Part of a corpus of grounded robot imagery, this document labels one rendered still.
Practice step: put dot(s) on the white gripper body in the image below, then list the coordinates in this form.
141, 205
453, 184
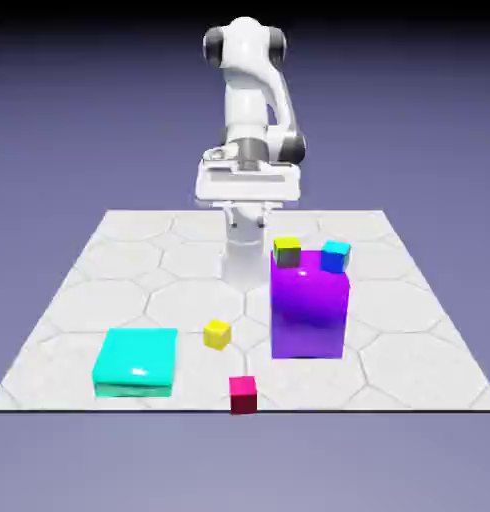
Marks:
247, 188

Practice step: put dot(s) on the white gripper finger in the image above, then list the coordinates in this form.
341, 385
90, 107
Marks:
262, 217
231, 218

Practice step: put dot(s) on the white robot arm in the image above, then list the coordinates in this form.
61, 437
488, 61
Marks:
245, 80

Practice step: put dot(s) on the small olive yellow cube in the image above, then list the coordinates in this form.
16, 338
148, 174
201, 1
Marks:
287, 252

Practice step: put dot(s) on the small blue cube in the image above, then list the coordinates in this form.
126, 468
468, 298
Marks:
335, 256

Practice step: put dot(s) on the small pink cube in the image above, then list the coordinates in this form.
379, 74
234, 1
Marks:
243, 394

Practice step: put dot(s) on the large purple box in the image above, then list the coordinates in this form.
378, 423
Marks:
307, 308

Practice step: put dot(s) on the large cyan box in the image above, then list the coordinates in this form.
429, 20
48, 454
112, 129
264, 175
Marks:
137, 360

